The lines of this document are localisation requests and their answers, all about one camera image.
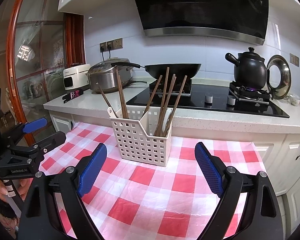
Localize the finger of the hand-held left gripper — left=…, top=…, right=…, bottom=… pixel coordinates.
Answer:
left=32, top=131, right=67, bottom=155
left=6, top=117, right=48, bottom=147

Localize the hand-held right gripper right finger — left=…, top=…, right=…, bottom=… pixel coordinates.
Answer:
left=194, top=142, right=284, bottom=240

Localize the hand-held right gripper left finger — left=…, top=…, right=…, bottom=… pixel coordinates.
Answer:
left=17, top=142, right=108, bottom=240

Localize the white plastic utensil basket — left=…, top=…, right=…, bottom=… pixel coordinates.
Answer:
left=109, top=106, right=172, bottom=167

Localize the person's left forearm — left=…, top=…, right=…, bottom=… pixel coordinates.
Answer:
left=0, top=196, right=22, bottom=240

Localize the black pink glove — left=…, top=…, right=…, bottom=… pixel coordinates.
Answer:
left=62, top=89, right=84, bottom=103

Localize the red white checked tablecloth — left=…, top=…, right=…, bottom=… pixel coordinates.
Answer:
left=39, top=122, right=268, bottom=240

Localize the small white cooker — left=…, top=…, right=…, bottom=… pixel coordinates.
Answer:
left=63, top=64, right=92, bottom=90

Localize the black glass gas hob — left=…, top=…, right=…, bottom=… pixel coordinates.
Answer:
left=126, top=81, right=290, bottom=118

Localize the silver rice cooker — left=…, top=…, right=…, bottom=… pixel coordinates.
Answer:
left=87, top=58, right=133, bottom=93

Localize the wood-framed glass door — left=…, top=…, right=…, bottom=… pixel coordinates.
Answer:
left=0, top=0, right=87, bottom=147

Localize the black burner grate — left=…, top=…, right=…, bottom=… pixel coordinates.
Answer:
left=229, top=81, right=271, bottom=102
left=149, top=79, right=192, bottom=96

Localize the black clay pot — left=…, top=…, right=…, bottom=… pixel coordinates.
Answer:
left=225, top=47, right=267, bottom=90

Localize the black wok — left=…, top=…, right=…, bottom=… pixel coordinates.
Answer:
left=110, top=62, right=202, bottom=79

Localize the steel pot lid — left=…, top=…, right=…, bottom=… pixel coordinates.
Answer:
left=266, top=55, right=292, bottom=100

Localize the black range hood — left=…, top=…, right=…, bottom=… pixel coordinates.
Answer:
left=129, top=0, right=269, bottom=46

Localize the gold wall socket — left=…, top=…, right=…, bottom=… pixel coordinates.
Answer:
left=99, top=38, right=124, bottom=53

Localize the gold light switch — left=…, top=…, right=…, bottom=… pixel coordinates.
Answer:
left=289, top=53, right=300, bottom=67

